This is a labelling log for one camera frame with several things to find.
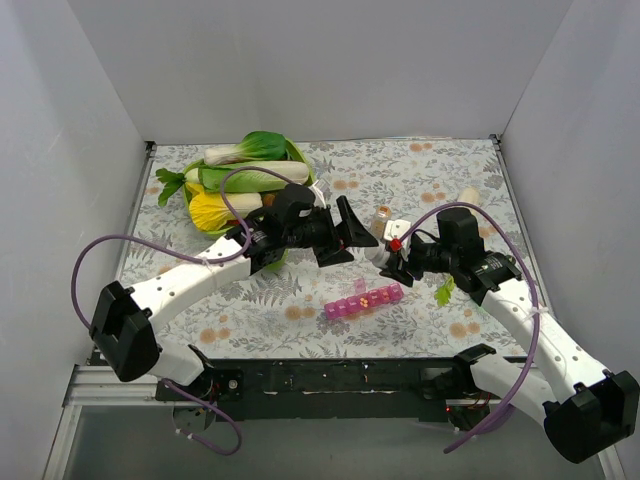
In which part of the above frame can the white pill bottle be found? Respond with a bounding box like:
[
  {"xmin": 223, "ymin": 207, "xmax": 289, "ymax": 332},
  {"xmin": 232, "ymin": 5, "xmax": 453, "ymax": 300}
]
[{"xmin": 364, "ymin": 244, "xmax": 390, "ymax": 270}]

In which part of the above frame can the pink weekly pill organizer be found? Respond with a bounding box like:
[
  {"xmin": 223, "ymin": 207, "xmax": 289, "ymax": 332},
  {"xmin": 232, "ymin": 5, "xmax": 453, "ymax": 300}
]
[{"xmin": 324, "ymin": 278, "xmax": 404, "ymax": 320}]

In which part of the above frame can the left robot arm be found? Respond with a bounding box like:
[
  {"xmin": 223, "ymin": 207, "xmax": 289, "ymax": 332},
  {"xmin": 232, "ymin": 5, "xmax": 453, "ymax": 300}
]
[{"xmin": 89, "ymin": 184, "xmax": 378, "ymax": 400}]

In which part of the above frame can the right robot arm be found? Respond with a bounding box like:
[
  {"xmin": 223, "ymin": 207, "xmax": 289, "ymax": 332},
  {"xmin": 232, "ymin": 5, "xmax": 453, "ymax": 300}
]
[{"xmin": 367, "ymin": 202, "xmax": 639, "ymax": 463}]

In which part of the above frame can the clear pill jar gold lid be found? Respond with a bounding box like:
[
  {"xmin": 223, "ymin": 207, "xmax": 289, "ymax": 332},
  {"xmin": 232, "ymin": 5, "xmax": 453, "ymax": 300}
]
[{"xmin": 370, "ymin": 205, "xmax": 391, "ymax": 239}]

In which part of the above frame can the green round cabbage toy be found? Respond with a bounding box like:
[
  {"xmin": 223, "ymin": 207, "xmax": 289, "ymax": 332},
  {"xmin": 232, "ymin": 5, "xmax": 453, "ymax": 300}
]
[{"xmin": 264, "ymin": 250, "xmax": 288, "ymax": 271}]

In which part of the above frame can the celery stalk toy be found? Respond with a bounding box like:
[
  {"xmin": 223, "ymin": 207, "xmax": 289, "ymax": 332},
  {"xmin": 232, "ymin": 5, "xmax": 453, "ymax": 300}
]
[{"xmin": 434, "ymin": 187, "xmax": 480, "ymax": 307}]

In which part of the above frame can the floral table mat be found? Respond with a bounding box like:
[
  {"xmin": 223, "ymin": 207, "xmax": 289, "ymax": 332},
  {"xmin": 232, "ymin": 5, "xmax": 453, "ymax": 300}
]
[{"xmin": 99, "ymin": 139, "xmax": 554, "ymax": 361}]

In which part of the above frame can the bok choy toy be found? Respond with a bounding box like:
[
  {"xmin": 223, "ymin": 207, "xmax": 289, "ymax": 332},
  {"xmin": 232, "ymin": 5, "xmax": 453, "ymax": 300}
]
[{"xmin": 204, "ymin": 131, "xmax": 287, "ymax": 166}]

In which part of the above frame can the yellow cabbage toy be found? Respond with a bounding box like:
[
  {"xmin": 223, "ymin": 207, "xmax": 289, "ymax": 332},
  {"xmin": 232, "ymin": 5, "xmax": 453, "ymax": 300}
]
[{"xmin": 188, "ymin": 193, "xmax": 263, "ymax": 232}]

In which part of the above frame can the napa cabbage toy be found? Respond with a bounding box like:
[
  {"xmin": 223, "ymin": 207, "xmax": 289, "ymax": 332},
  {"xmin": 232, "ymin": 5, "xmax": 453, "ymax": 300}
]
[{"xmin": 185, "ymin": 160, "xmax": 310, "ymax": 194}]

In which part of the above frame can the white radish with leaves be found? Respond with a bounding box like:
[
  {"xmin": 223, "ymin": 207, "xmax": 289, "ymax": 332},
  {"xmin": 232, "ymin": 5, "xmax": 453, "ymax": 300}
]
[{"xmin": 155, "ymin": 168, "xmax": 200, "ymax": 207}]

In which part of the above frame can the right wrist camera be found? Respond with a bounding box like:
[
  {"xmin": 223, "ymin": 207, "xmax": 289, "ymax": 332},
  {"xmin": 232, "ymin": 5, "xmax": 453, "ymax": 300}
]
[{"xmin": 382, "ymin": 220, "xmax": 412, "ymax": 252}]

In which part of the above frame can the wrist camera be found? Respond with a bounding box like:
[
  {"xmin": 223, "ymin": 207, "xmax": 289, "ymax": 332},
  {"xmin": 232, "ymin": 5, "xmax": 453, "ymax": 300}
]
[
  {"xmin": 309, "ymin": 179, "xmax": 332, "ymax": 208},
  {"xmin": 382, "ymin": 220, "xmax": 412, "ymax": 252}
]

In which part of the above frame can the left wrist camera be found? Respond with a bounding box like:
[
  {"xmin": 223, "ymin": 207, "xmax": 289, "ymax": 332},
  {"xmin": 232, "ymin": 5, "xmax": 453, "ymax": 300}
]
[{"xmin": 309, "ymin": 179, "xmax": 332, "ymax": 208}]

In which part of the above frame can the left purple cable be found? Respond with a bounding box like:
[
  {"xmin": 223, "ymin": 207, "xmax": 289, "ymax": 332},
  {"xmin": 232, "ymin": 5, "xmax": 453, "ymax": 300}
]
[{"xmin": 70, "ymin": 167, "xmax": 301, "ymax": 456}]

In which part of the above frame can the purple cable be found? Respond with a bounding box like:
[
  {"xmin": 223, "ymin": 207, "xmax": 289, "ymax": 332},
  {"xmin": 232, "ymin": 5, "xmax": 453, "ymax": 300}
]
[
  {"xmin": 70, "ymin": 167, "xmax": 301, "ymax": 456},
  {"xmin": 394, "ymin": 203, "xmax": 544, "ymax": 454}
]

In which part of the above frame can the black base frame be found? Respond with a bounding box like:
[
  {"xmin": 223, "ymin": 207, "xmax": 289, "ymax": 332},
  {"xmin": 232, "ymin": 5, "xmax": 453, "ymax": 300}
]
[{"xmin": 185, "ymin": 357, "xmax": 500, "ymax": 431}]

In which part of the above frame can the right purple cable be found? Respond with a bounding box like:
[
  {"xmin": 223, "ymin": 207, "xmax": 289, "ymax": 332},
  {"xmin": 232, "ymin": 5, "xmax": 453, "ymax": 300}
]
[{"xmin": 394, "ymin": 203, "xmax": 544, "ymax": 454}]

